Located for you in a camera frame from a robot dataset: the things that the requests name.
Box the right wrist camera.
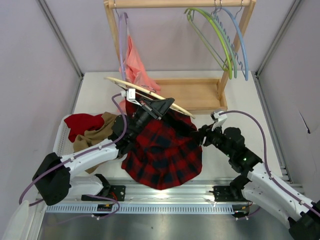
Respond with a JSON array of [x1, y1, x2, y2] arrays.
[[210, 109, 227, 131]]

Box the white laundry basket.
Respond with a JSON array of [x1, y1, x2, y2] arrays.
[[53, 114, 74, 156]]

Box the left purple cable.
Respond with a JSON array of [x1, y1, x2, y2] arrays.
[[18, 93, 128, 225]]

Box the purple hanger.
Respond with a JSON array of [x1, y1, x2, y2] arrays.
[[113, 0, 128, 82]]

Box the green hanger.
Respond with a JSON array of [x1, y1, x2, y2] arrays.
[[184, 7, 237, 79]]

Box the cream hanger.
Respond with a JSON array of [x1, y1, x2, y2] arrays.
[[103, 76, 196, 120]]

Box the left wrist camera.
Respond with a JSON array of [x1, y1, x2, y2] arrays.
[[120, 87, 141, 106]]

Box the blue hanger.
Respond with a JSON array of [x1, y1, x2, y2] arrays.
[[221, 7, 249, 81]]

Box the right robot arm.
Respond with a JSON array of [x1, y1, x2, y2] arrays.
[[197, 125, 320, 240]]

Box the wooden clothes rack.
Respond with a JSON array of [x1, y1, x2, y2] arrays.
[[103, 0, 256, 118]]

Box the red plaid skirt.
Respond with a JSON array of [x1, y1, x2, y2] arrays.
[[121, 109, 203, 190]]

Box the pink skirt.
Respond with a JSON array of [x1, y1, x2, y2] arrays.
[[116, 34, 162, 115]]

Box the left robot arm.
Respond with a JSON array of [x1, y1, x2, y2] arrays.
[[32, 97, 175, 206]]

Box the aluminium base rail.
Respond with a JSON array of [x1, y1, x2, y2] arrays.
[[35, 178, 303, 223]]

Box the teal hanger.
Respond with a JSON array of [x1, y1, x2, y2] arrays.
[[200, 10, 238, 79]]

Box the red garment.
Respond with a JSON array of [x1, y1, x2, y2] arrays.
[[64, 113, 105, 143]]

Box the tan garment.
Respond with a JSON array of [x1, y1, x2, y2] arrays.
[[72, 111, 121, 175]]

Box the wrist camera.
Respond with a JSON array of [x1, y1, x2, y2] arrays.
[[120, 87, 141, 106], [210, 109, 227, 131]]

